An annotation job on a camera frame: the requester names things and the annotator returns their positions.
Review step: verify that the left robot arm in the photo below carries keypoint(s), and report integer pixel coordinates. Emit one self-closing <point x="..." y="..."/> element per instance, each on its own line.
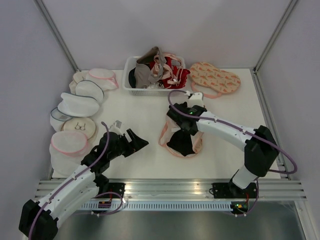
<point x="41" y="219"/>

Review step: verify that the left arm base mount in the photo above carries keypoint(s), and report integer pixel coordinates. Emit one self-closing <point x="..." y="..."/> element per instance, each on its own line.
<point x="113" y="187"/>

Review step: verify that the white slotted cable duct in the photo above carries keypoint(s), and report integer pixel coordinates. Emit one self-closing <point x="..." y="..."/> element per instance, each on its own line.
<point x="224" y="206"/>

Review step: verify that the blue trimmed mesh bag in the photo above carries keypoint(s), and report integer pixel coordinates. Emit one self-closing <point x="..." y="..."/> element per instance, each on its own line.
<point x="58" y="119"/>

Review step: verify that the right aluminium frame post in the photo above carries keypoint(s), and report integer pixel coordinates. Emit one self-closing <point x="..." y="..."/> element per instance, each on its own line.
<point x="275" y="34"/>

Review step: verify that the cream round laundry bag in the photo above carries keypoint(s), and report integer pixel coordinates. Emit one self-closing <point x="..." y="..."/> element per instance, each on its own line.
<point x="76" y="78"/>

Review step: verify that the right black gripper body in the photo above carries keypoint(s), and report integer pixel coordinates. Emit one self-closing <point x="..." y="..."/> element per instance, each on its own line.
<point x="182" y="128"/>

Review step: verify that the white plastic basket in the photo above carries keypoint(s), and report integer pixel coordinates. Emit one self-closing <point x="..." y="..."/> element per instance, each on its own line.
<point x="130" y="65"/>

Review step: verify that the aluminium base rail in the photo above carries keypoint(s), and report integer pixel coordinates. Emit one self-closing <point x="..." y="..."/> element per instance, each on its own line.
<point x="154" y="174"/>

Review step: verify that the floral mesh laundry bag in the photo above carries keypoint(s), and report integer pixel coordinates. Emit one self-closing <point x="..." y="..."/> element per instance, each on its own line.
<point x="169" y="128"/>

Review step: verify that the taupe bra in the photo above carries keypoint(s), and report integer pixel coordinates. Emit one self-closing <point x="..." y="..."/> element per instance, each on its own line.
<point x="143" y="74"/>

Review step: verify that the beige bag with bra print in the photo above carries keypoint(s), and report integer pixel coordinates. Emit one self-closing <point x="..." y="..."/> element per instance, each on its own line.
<point x="84" y="125"/>

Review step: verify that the large white mesh bag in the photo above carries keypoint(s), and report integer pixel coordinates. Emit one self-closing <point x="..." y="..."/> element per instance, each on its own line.
<point x="78" y="105"/>

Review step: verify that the front pink trimmed mesh bag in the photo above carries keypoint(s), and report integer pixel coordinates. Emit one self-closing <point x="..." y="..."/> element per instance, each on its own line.
<point x="67" y="149"/>

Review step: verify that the pink trimmed white mesh bag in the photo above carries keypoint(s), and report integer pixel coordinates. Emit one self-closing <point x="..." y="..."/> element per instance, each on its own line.
<point x="104" y="78"/>

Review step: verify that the pink bra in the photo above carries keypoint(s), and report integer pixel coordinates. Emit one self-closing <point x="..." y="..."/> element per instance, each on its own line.
<point x="167" y="70"/>

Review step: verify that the grey trimmed white mesh bag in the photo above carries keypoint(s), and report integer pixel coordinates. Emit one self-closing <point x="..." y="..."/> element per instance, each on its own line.
<point x="88" y="88"/>

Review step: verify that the red bra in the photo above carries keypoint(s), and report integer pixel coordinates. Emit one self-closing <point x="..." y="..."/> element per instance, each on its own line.
<point x="174" y="73"/>

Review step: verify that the black bra from bag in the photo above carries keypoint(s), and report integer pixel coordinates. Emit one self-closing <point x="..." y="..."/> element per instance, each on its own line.
<point x="181" y="142"/>

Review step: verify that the left aluminium frame post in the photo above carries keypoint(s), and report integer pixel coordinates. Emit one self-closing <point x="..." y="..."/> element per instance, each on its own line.
<point x="56" y="33"/>

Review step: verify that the aluminium frame post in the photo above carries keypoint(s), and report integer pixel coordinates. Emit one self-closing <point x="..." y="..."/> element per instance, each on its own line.
<point x="275" y="34"/>
<point x="56" y="33"/>

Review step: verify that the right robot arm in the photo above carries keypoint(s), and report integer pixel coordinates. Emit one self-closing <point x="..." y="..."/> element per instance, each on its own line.
<point x="257" y="144"/>

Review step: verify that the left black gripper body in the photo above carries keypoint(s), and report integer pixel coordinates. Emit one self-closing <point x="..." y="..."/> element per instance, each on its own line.
<point x="124" y="147"/>

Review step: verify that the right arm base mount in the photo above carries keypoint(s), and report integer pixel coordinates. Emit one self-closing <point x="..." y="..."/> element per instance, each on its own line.
<point x="227" y="190"/>

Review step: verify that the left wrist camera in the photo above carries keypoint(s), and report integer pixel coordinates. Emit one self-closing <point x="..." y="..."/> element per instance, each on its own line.
<point x="117" y="127"/>

